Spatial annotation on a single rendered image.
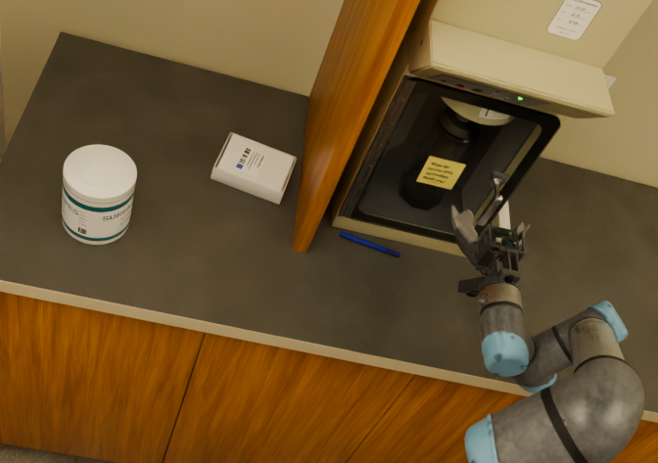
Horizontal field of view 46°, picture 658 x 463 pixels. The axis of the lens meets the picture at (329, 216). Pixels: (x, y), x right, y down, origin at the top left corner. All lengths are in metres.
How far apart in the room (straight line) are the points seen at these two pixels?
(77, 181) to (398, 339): 0.69
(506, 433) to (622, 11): 0.70
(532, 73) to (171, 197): 0.77
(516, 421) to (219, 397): 0.92
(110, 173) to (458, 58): 0.66
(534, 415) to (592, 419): 0.07
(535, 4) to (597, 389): 0.62
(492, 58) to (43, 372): 1.17
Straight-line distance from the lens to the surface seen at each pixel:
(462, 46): 1.29
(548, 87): 1.31
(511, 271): 1.42
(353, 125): 1.35
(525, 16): 1.34
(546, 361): 1.43
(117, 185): 1.46
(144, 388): 1.83
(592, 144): 2.17
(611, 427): 1.05
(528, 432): 1.04
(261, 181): 1.67
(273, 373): 1.69
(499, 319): 1.37
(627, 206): 2.17
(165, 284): 1.52
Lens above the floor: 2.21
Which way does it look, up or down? 48 degrees down
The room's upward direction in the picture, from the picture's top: 25 degrees clockwise
